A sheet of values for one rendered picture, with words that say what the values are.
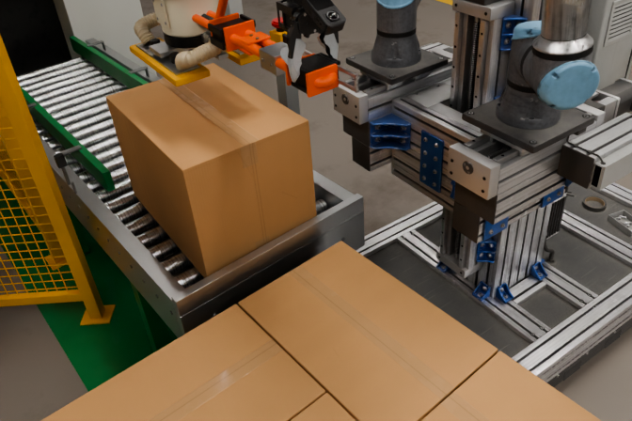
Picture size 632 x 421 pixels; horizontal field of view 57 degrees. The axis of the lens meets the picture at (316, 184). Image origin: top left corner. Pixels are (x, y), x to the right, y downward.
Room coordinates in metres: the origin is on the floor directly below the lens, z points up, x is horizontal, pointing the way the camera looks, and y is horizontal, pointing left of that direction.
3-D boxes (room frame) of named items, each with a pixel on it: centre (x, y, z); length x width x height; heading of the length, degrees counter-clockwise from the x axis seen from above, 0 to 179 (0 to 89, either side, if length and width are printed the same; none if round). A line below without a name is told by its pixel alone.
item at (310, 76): (1.12, -0.01, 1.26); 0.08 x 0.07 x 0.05; 32
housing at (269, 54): (1.24, 0.06, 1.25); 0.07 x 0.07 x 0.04; 32
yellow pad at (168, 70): (1.58, 0.39, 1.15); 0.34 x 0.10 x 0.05; 32
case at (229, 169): (1.65, 0.34, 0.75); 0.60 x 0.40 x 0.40; 33
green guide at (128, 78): (2.76, 0.84, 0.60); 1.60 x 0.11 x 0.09; 37
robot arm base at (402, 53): (1.69, -0.28, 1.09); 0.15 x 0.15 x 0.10
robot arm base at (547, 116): (1.27, -0.53, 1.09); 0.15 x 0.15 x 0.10
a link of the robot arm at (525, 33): (1.26, -0.53, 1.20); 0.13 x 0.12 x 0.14; 0
